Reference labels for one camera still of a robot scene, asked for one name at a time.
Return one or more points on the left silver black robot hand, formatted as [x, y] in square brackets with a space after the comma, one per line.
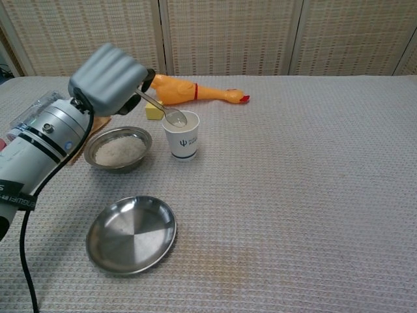
[107, 78]

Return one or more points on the metal spoon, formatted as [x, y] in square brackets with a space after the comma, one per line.
[176, 119]

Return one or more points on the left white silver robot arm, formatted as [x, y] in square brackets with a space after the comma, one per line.
[39, 146]

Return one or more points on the steel bowl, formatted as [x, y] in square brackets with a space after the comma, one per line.
[112, 133]

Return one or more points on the white paper cup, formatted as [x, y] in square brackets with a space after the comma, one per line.
[184, 143]

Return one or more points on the bamboo folding screen panel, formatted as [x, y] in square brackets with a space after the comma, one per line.
[81, 32]
[228, 36]
[352, 36]
[411, 65]

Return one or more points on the yellow foam cube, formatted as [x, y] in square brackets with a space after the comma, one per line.
[152, 112]

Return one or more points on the clear plastic water bottle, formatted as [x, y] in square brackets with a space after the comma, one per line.
[42, 104]

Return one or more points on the yellow rubber chicken toy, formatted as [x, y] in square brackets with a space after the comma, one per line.
[182, 89]

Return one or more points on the flat steel plate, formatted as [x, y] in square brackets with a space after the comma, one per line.
[130, 234]

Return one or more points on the white woven tablecloth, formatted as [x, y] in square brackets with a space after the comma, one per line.
[293, 195]

